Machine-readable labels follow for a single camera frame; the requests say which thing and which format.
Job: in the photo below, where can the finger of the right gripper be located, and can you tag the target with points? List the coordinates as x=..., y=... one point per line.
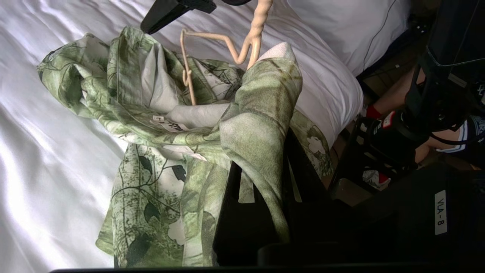
x=166, y=13

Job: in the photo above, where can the beige plastic hanger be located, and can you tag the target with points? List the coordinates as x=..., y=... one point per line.
x=253, y=36

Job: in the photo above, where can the green leaf print shirt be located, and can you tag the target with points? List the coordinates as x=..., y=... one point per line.
x=250, y=125

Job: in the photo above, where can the person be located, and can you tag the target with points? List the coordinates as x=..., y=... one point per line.
x=394, y=93

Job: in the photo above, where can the white bed sheet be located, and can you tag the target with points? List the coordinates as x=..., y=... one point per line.
x=41, y=159

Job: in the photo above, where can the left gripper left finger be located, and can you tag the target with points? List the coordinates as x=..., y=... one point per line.
x=237, y=227

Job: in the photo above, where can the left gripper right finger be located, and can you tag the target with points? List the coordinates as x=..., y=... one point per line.
x=308, y=212

